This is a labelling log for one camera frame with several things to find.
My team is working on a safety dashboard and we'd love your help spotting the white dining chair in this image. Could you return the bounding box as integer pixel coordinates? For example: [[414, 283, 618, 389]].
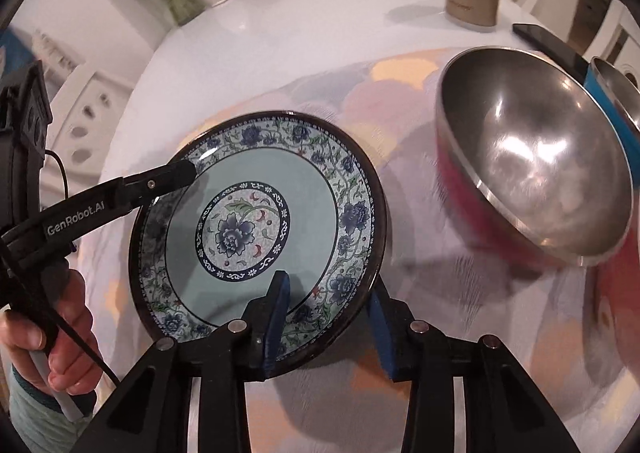
[[47, 60, 146, 184], [594, 0, 640, 80]]

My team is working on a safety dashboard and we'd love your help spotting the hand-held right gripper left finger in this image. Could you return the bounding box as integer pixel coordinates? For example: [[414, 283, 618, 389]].
[[72, 270, 293, 453]]

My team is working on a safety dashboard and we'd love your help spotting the blue floral ceramic plate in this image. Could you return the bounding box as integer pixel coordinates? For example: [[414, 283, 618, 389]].
[[129, 110, 388, 368]]

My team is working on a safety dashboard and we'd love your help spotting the stainless steel bowl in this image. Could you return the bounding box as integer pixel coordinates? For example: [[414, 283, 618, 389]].
[[582, 57, 640, 194]]

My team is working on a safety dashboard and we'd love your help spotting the person's left forearm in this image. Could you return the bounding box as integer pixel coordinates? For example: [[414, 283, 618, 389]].
[[9, 365, 97, 440]]

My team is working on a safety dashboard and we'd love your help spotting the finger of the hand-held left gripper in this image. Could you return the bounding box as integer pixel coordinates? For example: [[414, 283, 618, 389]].
[[107, 159, 197, 214]]

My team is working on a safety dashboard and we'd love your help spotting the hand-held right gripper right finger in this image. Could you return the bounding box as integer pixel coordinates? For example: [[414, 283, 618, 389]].
[[367, 278, 583, 453]]

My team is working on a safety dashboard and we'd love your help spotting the fan-patterned table mat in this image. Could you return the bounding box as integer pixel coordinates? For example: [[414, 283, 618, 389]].
[[100, 46, 640, 453]]

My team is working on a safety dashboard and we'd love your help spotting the black smartphone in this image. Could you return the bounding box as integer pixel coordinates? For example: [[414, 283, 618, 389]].
[[512, 23, 588, 84]]

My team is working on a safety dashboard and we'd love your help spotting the person's left hand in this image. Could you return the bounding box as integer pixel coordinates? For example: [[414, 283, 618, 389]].
[[0, 268, 103, 395]]

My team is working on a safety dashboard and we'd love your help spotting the red steel bowl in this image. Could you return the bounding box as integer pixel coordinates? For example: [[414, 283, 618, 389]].
[[434, 47, 633, 270]]

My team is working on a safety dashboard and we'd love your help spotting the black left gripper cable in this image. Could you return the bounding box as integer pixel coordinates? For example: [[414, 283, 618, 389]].
[[0, 149, 122, 386]]

